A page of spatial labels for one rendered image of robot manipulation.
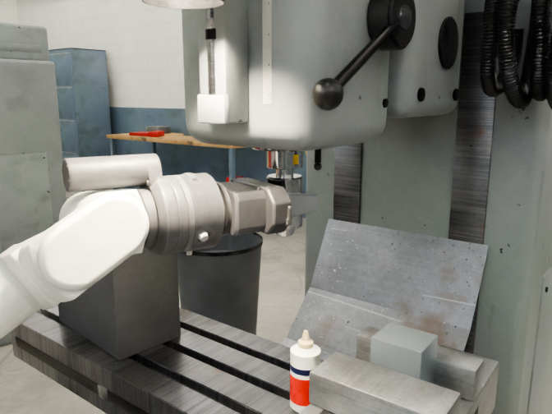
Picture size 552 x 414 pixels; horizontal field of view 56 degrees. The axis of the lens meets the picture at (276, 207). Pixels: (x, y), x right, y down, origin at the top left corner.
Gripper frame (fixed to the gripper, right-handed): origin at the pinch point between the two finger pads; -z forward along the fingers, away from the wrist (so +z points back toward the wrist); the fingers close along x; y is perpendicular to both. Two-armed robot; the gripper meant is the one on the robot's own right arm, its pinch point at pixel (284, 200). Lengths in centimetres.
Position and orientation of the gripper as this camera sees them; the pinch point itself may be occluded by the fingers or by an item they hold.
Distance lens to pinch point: 66.4
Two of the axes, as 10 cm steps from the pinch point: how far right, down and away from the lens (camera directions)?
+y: -0.1, 9.8, 2.1
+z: -8.4, 1.1, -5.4
